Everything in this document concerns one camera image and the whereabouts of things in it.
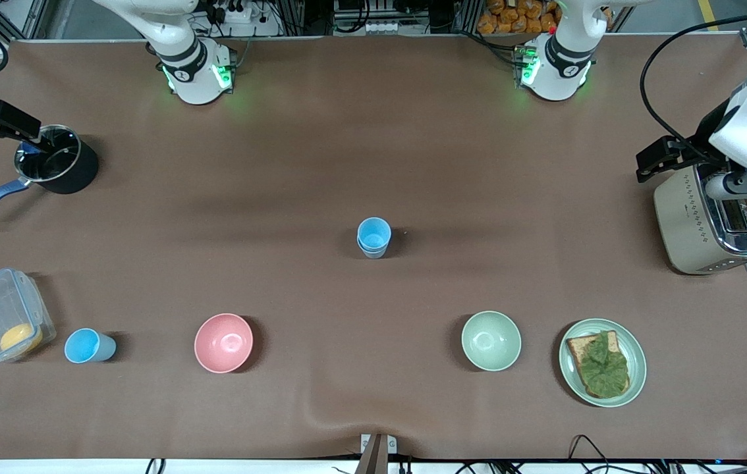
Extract pale green bowl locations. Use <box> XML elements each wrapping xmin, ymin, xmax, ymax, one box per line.
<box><xmin>460</xmin><ymin>310</ymin><xmax>522</xmax><ymax>373</ymax></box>

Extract brown table mat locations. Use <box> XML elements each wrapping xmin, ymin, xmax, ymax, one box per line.
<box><xmin>0</xmin><ymin>35</ymin><xmax>747</xmax><ymax>461</ymax></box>

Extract bag of orange buns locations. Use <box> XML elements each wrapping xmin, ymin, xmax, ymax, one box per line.
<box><xmin>476</xmin><ymin>0</ymin><xmax>560</xmax><ymax>35</ymax></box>

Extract metal table clamp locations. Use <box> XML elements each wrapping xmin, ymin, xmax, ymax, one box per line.
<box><xmin>360</xmin><ymin>433</ymin><xmax>398</xmax><ymax>474</ymax></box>

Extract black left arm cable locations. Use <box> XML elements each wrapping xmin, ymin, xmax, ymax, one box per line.
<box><xmin>639</xmin><ymin>10</ymin><xmax>747</xmax><ymax>159</ymax></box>

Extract thin black looped cable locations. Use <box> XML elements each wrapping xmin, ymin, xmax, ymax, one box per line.
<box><xmin>567</xmin><ymin>434</ymin><xmax>613</xmax><ymax>474</ymax></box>

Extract beige chrome toaster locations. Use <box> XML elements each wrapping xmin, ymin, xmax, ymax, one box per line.
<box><xmin>653</xmin><ymin>163</ymin><xmax>747</xmax><ymax>277</ymax></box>

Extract yellow orange fruit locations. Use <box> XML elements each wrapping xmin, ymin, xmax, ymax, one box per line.
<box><xmin>0</xmin><ymin>323</ymin><xmax>44</xmax><ymax>354</ymax></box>

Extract black saucepan with blue handle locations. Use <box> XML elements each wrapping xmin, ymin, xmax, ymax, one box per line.
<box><xmin>0</xmin><ymin>124</ymin><xmax>99</xmax><ymax>227</ymax></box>

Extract green lettuce leaf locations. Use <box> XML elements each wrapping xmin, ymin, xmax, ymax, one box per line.
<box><xmin>580</xmin><ymin>331</ymin><xmax>630</xmax><ymax>398</ymax></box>

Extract pink bowl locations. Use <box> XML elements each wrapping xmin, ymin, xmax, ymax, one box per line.
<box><xmin>194</xmin><ymin>313</ymin><xmax>254</xmax><ymax>374</ymax></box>

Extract toast slice under lettuce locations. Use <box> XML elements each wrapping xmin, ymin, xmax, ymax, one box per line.
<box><xmin>566</xmin><ymin>330</ymin><xmax>631</xmax><ymax>400</ymax></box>

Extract pale green plate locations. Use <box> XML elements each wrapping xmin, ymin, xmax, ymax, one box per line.
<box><xmin>559</xmin><ymin>318</ymin><xmax>648</xmax><ymax>408</ymax></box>

